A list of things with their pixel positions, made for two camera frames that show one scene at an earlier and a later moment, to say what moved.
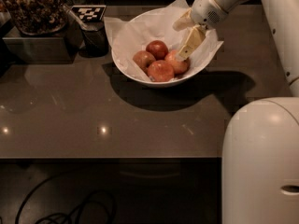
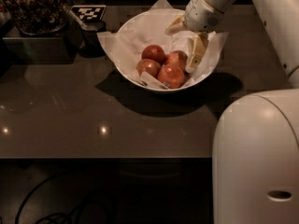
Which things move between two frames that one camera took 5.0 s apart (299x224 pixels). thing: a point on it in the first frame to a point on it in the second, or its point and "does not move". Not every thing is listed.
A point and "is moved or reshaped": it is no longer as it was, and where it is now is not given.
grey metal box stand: [51, 49] does not move
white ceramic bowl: [137, 33] is moved or reshaped
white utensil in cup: [82, 25] does not move
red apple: [143, 58] to [149, 65]
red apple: [179, 64] does not move
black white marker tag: [90, 13] does not move
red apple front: [160, 71] to [171, 77]
